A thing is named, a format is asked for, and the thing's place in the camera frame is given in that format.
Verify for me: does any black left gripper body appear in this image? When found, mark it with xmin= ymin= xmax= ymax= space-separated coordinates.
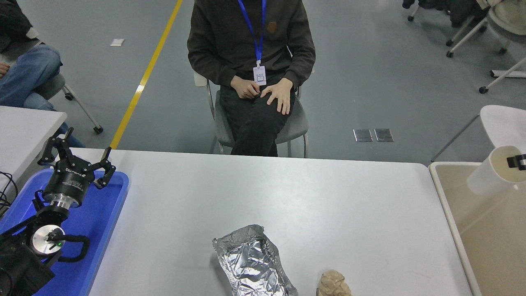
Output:
xmin=42 ymin=158 xmax=96 ymax=205

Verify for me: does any white paper cup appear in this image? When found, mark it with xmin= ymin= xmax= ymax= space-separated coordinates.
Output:
xmin=467 ymin=146 xmax=526 ymax=196

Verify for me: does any foil tray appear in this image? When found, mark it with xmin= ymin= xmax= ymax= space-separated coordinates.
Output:
xmin=212 ymin=224 xmax=299 ymax=296

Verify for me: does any lanyard person's right hand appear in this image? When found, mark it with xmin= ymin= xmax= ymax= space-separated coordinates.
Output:
xmin=230 ymin=75 xmax=260 ymax=99

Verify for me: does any lanyard person's left hand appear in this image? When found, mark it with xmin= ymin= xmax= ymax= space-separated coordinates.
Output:
xmin=261 ymin=78 xmax=294 ymax=115

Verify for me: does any white shell chair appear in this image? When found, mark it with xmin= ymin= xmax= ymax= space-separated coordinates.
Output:
xmin=430 ymin=104 xmax=526 ymax=165

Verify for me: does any white side table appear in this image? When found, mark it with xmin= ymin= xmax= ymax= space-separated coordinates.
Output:
xmin=0 ymin=106 xmax=67 ymax=194

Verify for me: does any blue plastic tray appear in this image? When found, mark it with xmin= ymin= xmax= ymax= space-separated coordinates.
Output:
xmin=0 ymin=168 xmax=130 ymax=296

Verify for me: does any grey wheeled office chair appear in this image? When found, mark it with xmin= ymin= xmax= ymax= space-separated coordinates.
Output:
xmin=0 ymin=28 xmax=104 ymax=135

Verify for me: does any seated person in jeans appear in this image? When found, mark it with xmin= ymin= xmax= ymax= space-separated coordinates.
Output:
xmin=0 ymin=0 xmax=87 ymax=148

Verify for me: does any white wheeled chair base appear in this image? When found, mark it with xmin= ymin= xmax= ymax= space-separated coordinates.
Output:
xmin=478 ymin=55 xmax=526 ymax=94

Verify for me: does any large pale bin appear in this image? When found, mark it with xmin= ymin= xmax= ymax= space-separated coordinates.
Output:
xmin=429 ymin=162 xmax=526 ymax=296

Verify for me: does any grey chair with white legs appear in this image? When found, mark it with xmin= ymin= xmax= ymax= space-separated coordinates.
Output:
xmin=446 ymin=0 xmax=526 ymax=58

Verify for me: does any white-legged office chair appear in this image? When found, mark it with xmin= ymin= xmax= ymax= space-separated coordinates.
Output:
xmin=407 ymin=4 xmax=473 ymax=46

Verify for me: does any dark coat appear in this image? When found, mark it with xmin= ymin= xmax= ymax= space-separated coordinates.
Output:
xmin=403 ymin=0 xmax=489 ymax=28

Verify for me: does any grey chair with metal legs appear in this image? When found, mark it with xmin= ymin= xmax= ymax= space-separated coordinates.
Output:
xmin=193 ymin=68 xmax=309 ymax=159

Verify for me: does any crumpled tan paper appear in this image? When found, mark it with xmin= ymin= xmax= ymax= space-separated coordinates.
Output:
xmin=316 ymin=270 xmax=353 ymax=296

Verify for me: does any black cable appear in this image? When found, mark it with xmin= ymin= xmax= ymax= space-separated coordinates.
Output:
xmin=0 ymin=171 xmax=19 ymax=216

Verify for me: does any seated person with lanyard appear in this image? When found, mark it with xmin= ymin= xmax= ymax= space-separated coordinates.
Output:
xmin=187 ymin=0 xmax=316 ymax=157

